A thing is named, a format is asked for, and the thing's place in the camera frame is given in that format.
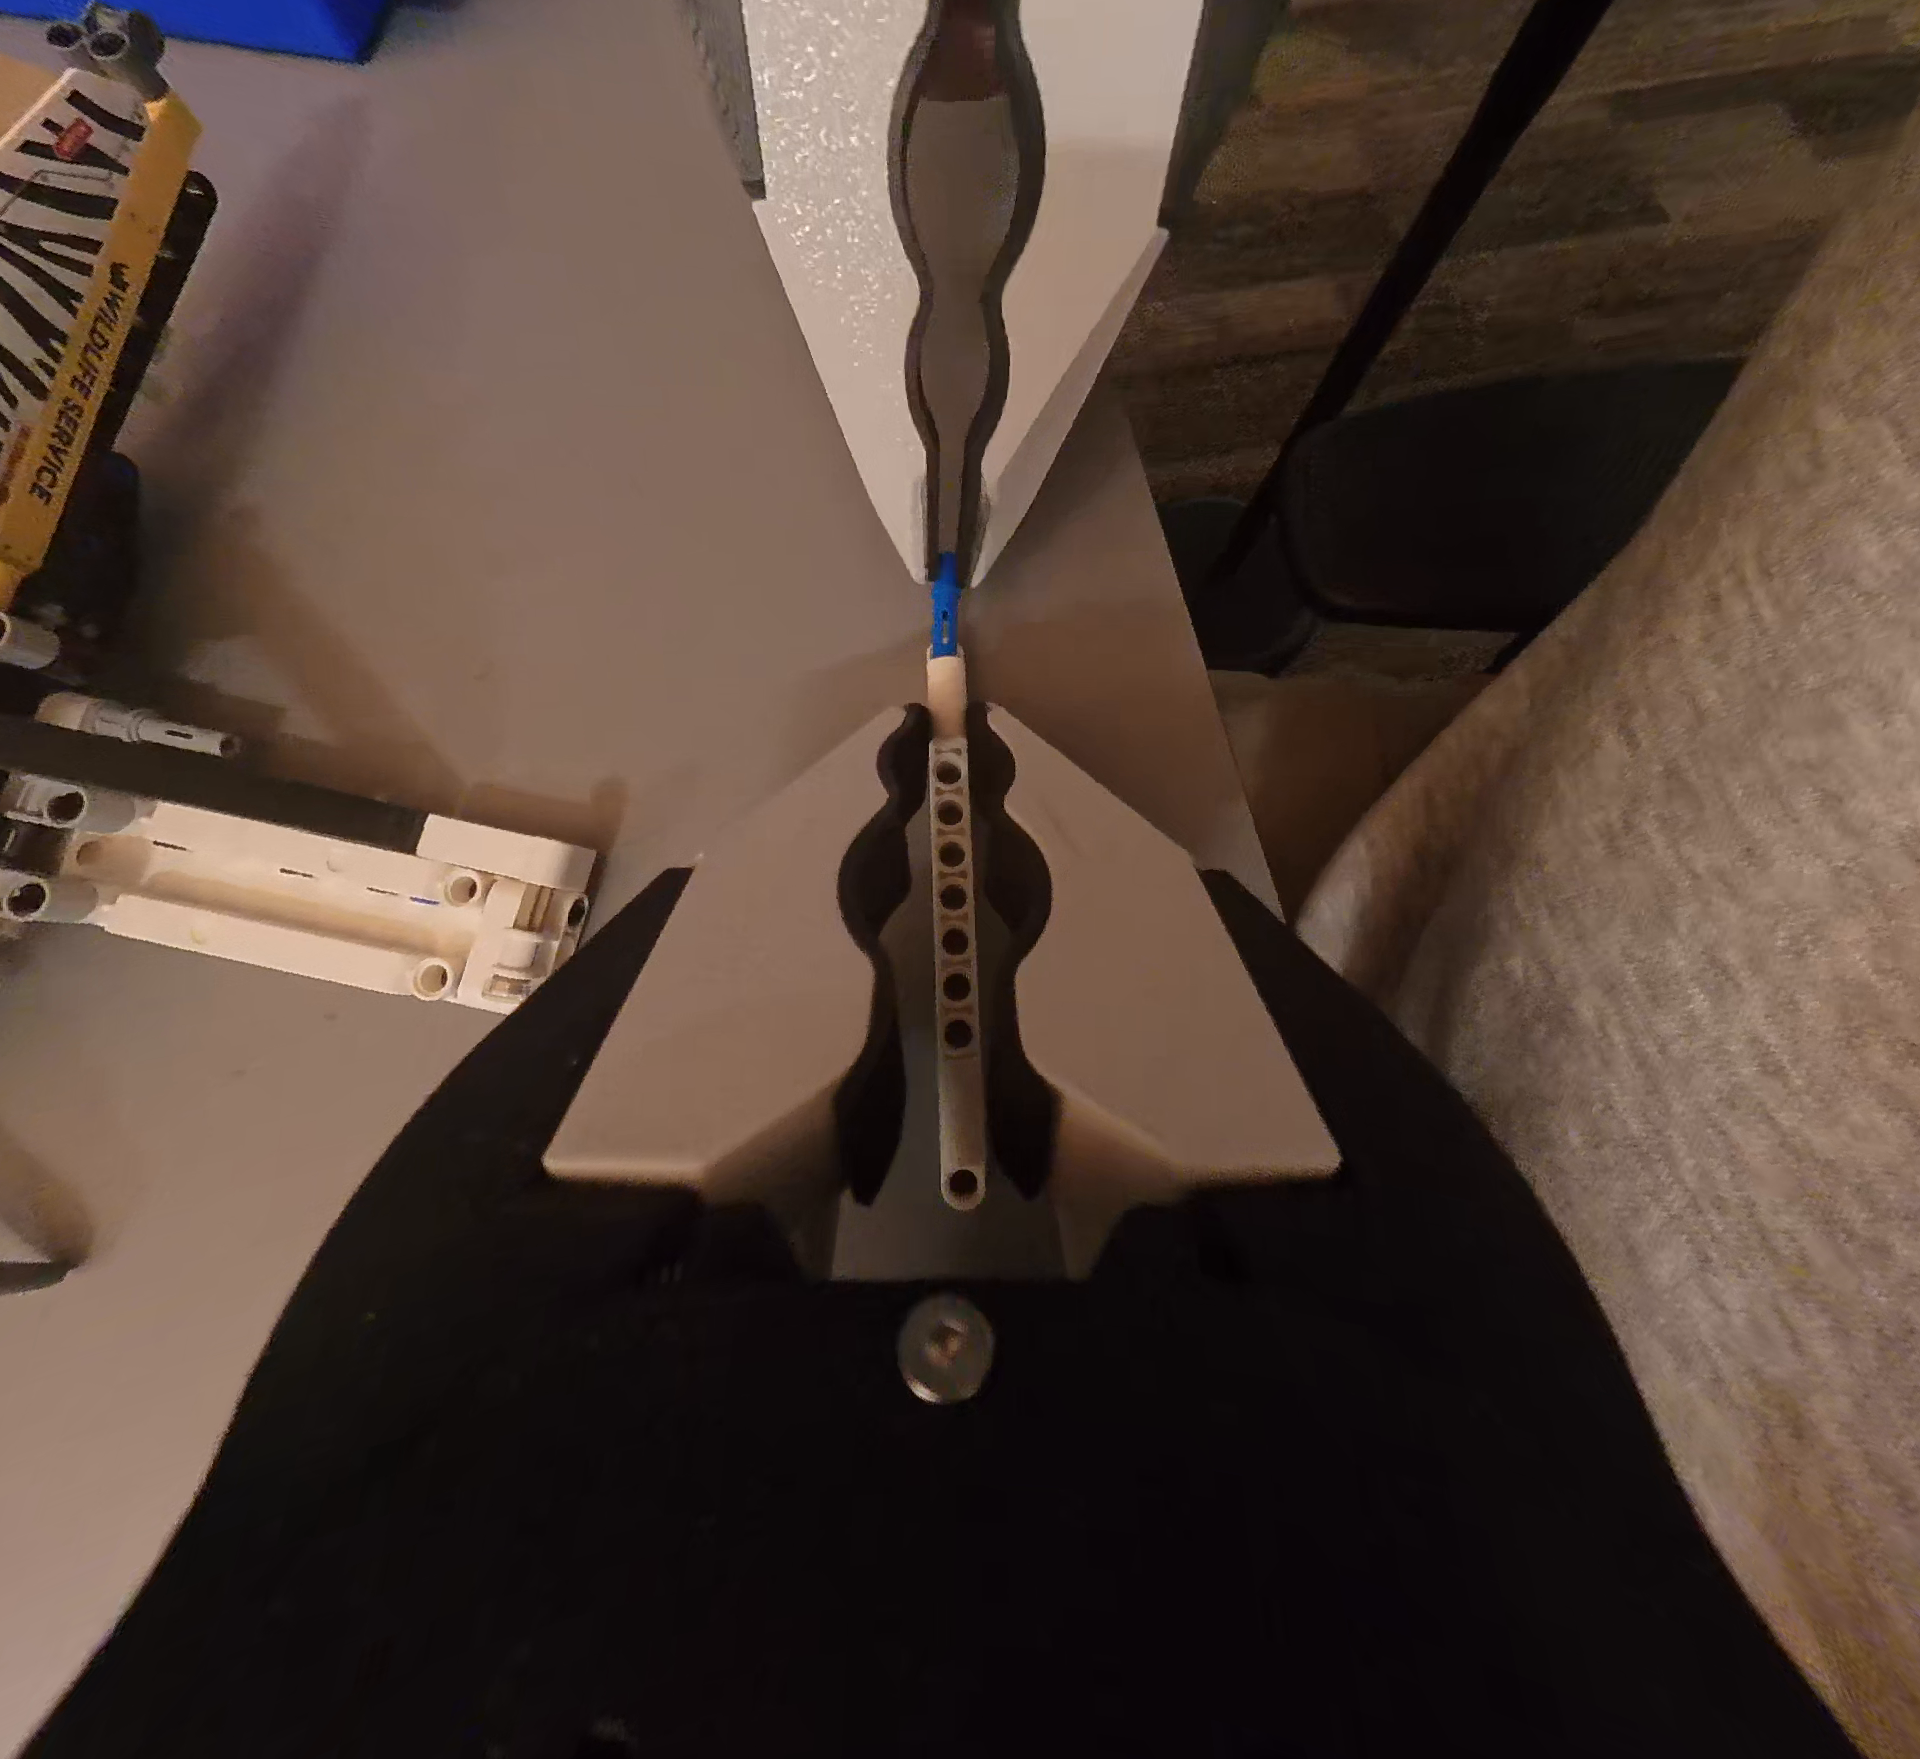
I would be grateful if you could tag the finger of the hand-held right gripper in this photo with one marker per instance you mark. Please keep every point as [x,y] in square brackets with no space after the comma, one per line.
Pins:
[1096,215]
[826,141]

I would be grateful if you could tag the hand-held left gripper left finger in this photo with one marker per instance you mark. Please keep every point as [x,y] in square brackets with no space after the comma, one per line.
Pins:
[704,1039]

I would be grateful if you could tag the blue lego pin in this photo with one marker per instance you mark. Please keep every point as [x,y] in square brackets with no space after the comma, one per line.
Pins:
[944,605]

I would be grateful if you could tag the long white lego beam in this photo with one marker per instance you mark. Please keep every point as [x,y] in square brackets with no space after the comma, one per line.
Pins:
[957,979]

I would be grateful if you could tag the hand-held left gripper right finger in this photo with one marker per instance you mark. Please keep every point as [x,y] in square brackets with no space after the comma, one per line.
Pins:
[1171,1039]

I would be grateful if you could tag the white zebra lego helicopter model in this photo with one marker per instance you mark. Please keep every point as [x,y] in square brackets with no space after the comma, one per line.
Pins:
[301,874]

